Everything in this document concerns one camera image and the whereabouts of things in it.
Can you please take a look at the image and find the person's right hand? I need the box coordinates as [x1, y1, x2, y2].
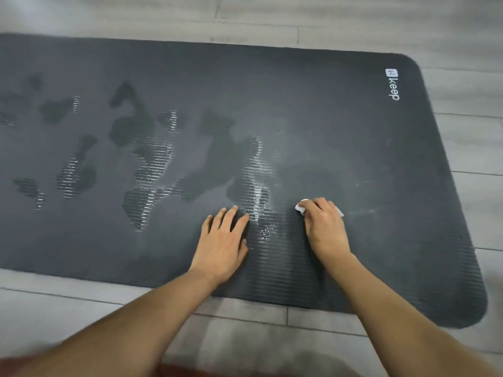
[299, 197, 353, 268]

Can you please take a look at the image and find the person's left hand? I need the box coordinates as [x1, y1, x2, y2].
[188, 206, 250, 289]

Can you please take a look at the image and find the white tissue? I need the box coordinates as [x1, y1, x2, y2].
[294, 199, 345, 218]

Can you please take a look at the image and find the dark grey yoga mat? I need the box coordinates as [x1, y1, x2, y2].
[0, 33, 489, 329]

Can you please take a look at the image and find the person's left forearm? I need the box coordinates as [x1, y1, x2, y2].
[15, 269, 219, 377]

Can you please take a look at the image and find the person's right forearm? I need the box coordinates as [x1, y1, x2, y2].
[326, 253, 500, 377]

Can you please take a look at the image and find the reddish-brown cushion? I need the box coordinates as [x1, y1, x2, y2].
[0, 349, 356, 377]

